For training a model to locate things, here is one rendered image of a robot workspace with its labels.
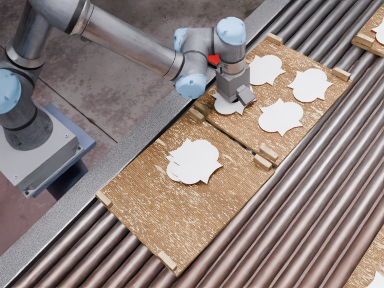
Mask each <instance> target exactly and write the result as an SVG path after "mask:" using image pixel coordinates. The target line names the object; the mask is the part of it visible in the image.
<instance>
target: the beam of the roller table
mask: <svg viewBox="0 0 384 288"><path fill-rule="evenodd" d="M294 1H295V0H265V1H264V2H263V3H262V4H261V5H260V6H259V7H258V8H256V9H255V10H254V11H253V12H252V13H251V14H250V15H249V16H248V17H247V18H246V19H245V20H244V21H243V23H244V25H245V32H246V49H247V48H248V47H249V46H250V45H251V44H252V43H253V42H254V41H255V40H256V39H257V38H258V37H259V36H260V35H261V34H262V33H263V32H264V31H265V30H266V29H267V28H268V27H269V26H270V25H271V24H272V23H273V22H274V21H275V20H276V19H277V18H278V17H279V16H280V15H281V14H282V13H283V12H284V11H285V10H286V9H287V8H288V7H289V6H290V5H291V4H292V3H293V2H294ZM246 49H245V50H246ZM215 70H216V69H214V68H213V67H211V66H209V65H208V66H207V76H206V78H207V82H206V86H205V91H206V90H207V89H208V88H209V87H210V86H211V85H212V84H213V83H214V82H215V81H216V75H215ZM197 99H198V98H196V99H187V98H184V97H182V96H180V95H179V94H178V93H177V90H176V87H175V88H174V89H173V90H172V91H171V92H170V93H169V94H168V95H167V96H165V97H164V99H163V100H161V101H160V103H159V104H157V105H156V107H155V108H153V109H152V111H150V112H149V113H148V114H147V115H146V116H145V117H144V118H143V119H142V120H141V121H140V122H139V123H138V124H137V125H136V126H135V127H134V128H133V129H131V130H130V131H129V132H128V133H127V134H126V135H125V136H124V137H123V138H122V139H121V140H120V141H119V142H118V143H117V144H116V145H115V146H114V147H113V148H112V149H111V150H110V151H109V152H108V153H107V154H106V155H105V156H104V157H103V158H102V159H101V160H100V161H99V162H98V163H96V164H95V165H94V166H93V167H92V168H91V169H90V170H89V171H88V172H87V173H86V174H85V175H84V176H83V177H82V178H81V179H80V180H79V181H78V182H77V183H76V184H75V185H74V186H73V187H72V188H71V189H70V190H69V191H68V192H67V193H66V194H65V195H64V196H63V197H62V198H60V199H59V200H58V201H57V202H56V203H55V204H54V205H53V206H52V207H51V208H50V209H49V210H48V211H47V212H46V213H45V214H44V215H43V216H41V217H40V219H39V220H37V221H36V223H35V224H33V225H32V227H31V228H29V229H28V231H27V232H25V233H24V234H23V235H22V236H21V237H20V238H19V239H18V240H17V241H16V242H15V243H14V244H13V245H12V246H11V247H10V248H9V249H8V250H6V251H5V252H4V253H3V254H2V255H1V256H0V288H11V287H12V286H13V285H14V284H15V283H16V282H17V281H18V280H19V279H20V278H21V277H22V276H23V275H24V274H25V273H26V272H27V271H28V270H29V269H30V268H31V267H32V266H33V265H34V264H35V263H36V262H37V261H38V260H39V259H40V258H41V257H42V256H43V255H44V254H45V253H46V252H47V251H48V249H49V248H51V247H52V245H53V244H55V243H56V241H57V240H59V239H60V237H61V236H63V235H64V233H65V232H67V231H68V229H69V228H71V227H72V225H73V224H75V223H76V221H77V220H79V219H80V217H81V216H83V215H84V213H85V212H87V211H88V209H89V208H90V207H91V206H92V205H93V204H94V203H95V202H96V201H97V200H98V199H97V198H96V197H95V193H96V192H97V191H98V190H101V189H102V188H103V187H105V186H106V185H107V184H108V183H109V182H110V181H111V180H112V179H113V178H114V177H116V176H117V175H118V174H119V173H120V172H121V171H122V170H123V169H124V168H126V167H127V166H128V165H129V164H130V163H131V162H132V161H133V160H135V159H136V158H137V157H138V156H139V155H140V154H141V153H142V152H144V151H145V150H146V149H147V148H148V147H149V146H150V145H151V144H152V143H154V142H155V141H156V140H157V139H158V138H159V137H160V136H161V135H162V134H163V133H164V132H165V131H166V130H167V129H168V128H169V127H170V126H171V125H172V124H173V123H174V122H175V121H176V120H177V119H178V118H179V117H180V116H181V115H182V114H183V113H184V112H185V111H186V110H187V109H188V108H189V107H190V106H191V105H192V104H193V103H194V102H195V101H196V100H197Z"/></svg>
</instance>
